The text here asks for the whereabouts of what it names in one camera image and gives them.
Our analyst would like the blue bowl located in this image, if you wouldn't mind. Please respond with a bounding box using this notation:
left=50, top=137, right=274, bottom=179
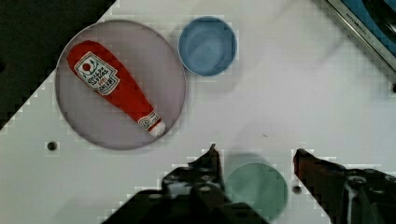
left=177, top=16, right=237, bottom=77

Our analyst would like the red plush ketchup bottle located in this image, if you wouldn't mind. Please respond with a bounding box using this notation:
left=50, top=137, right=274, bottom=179
left=66, top=40, right=166, bottom=137

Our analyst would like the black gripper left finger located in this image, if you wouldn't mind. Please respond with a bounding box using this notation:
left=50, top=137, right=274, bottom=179
left=162, top=144, right=224, bottom=198

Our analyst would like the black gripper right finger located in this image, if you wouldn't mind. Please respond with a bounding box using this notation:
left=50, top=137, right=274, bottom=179
left=293, top=148, right=396, bottom=224

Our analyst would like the green cup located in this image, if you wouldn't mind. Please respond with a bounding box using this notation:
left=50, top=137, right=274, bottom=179
left=225, top=163, right=288, bottom=221

